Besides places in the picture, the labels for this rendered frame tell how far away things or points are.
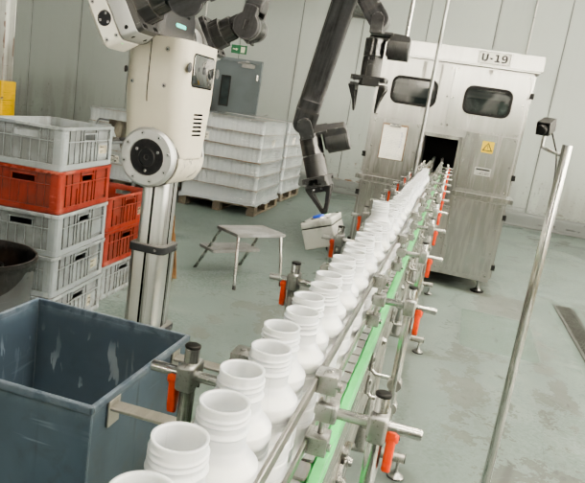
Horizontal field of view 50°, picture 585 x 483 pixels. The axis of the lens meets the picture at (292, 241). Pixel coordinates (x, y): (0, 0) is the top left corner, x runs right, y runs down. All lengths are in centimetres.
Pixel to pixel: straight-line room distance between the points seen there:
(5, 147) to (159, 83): 187
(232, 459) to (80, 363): 84
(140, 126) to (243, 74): 1020
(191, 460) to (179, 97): 135
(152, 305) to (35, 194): 169
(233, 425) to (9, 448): 59
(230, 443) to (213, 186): 742
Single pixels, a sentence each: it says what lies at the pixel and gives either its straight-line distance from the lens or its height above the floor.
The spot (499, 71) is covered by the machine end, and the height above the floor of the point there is 194.
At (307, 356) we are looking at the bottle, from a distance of 65.
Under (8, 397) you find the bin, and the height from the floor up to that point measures 93.
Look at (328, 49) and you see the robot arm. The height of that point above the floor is 151.
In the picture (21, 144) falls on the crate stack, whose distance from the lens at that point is 341.
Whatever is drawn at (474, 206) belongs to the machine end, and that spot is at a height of 77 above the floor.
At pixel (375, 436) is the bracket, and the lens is 65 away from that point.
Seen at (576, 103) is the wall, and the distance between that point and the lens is 1141.
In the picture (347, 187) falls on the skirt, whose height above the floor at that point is 14.
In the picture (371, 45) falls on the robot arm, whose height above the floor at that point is 157.
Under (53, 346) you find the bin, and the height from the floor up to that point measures 86.
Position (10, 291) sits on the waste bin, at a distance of 260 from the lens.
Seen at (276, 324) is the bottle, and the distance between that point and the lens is 62.
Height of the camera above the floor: 137
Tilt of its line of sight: 12 degrees down
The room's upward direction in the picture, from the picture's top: 9 degrees clockwise
